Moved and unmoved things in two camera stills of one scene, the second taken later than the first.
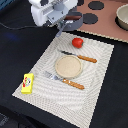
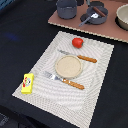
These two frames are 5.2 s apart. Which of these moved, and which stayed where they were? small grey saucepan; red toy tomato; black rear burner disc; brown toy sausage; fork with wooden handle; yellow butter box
Moved: brown toy sausage; small grey saucepan
Stayed: black rear burner disc; red toy tomato; fork with wooden handle; yellow butter box
